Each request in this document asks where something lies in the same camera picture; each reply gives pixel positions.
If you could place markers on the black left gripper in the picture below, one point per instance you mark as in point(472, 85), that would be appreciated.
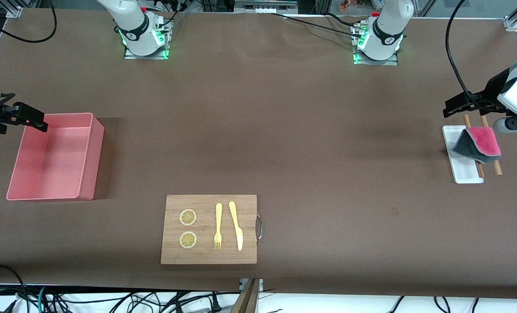
point(492, 90)

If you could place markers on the pink and grey microfibre cloth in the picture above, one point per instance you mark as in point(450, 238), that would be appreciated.
point(480, 143)

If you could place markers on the wooden rod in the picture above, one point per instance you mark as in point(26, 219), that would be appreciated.
point(467, 121)
point(498, 168)

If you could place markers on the pink plastic bin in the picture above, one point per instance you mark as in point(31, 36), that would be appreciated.
point(50, 161)

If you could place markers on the white rectangular tray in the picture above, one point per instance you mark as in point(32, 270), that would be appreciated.
point(456, 167)

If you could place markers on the lemon slice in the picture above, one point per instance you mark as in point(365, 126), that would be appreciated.
point(188, 217)
point(188, 240)

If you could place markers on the grey power strip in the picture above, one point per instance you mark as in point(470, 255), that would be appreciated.
point(265, 8)

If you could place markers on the yellow plastic fork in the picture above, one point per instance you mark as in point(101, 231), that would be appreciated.
point(218, 217)

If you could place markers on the bamboo cutting board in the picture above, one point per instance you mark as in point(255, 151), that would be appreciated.
point(208, 256)

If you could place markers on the yellow plastic knife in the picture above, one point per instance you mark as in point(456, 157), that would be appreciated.
point(236, 226)

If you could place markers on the black power plug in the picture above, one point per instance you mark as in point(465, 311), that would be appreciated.
point(216, 305)

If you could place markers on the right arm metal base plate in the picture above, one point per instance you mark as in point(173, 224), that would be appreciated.
point(132, 55)

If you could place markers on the small metal bracket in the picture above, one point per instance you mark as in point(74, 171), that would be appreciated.
point(260, 284)

